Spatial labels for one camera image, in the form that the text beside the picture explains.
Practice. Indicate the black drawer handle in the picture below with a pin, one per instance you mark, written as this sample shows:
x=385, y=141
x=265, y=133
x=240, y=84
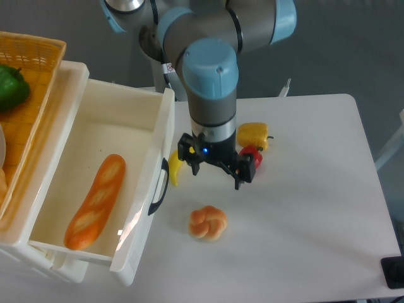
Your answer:
x=161, y=188

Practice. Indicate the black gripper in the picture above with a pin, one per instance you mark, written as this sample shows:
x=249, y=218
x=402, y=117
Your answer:
x=221, y=154

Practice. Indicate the yellow bell pepper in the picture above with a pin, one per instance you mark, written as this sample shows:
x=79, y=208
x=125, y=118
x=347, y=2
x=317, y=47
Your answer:
x=253, y=133

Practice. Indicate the red bell pepper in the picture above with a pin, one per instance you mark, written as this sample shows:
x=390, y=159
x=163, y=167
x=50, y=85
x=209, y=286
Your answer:
x=255, y=151

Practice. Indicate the white bracket behind table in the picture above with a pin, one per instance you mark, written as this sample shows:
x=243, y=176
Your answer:
x=285, y=90

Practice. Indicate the yellow wicker basket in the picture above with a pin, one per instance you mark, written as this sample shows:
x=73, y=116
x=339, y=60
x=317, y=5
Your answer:
x=39, y=59

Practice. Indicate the white drawer cabinet frame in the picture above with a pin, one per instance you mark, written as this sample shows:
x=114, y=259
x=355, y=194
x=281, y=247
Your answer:
x=17, y=255

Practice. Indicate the knotted bread roll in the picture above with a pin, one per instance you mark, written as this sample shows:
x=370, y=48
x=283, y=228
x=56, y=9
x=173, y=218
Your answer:
x=207, y=223

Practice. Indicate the orange baguette loaf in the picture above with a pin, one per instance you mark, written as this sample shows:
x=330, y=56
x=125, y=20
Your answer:
x=90, y=219

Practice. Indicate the white top drawer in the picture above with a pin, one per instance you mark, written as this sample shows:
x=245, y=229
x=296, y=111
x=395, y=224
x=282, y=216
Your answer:
x=121, y=127

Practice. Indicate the black device at table edge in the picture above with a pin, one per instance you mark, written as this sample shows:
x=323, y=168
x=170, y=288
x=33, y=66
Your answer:
x=393, y=271

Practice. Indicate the white plate in basket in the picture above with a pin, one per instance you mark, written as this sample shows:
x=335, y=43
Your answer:
x=2, y=147

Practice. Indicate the green bell pepper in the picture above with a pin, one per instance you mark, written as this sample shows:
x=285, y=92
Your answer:
x=14, y=89

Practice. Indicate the yellow banana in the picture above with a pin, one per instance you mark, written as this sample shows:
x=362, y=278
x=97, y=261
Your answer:
x=175, y=165

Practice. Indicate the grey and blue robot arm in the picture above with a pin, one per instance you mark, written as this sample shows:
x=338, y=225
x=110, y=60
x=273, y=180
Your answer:
x=203, y=52

